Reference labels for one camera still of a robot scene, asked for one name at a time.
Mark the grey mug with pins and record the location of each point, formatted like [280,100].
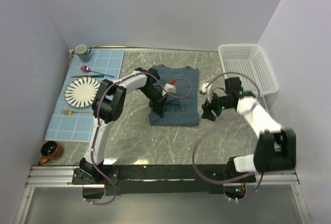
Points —
[83,52]

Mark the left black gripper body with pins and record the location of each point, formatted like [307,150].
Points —
[154,96]

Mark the white perforated plastic basket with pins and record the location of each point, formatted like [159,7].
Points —
[250,60]

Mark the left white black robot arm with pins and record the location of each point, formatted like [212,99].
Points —
[108,106]

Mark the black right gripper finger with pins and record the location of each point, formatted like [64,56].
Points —
[206,106]
[208,115]

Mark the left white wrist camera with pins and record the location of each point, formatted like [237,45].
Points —
[168,89]

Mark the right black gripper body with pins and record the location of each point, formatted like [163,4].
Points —
[220,103]

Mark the iridescent purple spoon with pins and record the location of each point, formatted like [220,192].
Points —
[86,69]

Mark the brown orange ceramic mug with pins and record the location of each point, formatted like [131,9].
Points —
[51,150]

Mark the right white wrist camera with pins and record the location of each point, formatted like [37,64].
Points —
[205,88]

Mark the aluminium frame rail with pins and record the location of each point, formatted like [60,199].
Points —
[62,176]

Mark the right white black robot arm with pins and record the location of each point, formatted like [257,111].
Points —
[276,146]

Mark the white blue striped plate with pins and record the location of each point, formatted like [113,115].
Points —
[81,92]

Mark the blue-grey t-shirt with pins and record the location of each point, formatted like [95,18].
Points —
[178,112]

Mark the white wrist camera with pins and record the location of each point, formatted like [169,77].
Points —
[205,88]
[168,89]

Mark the gold fork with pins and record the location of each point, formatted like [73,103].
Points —
[72,112]

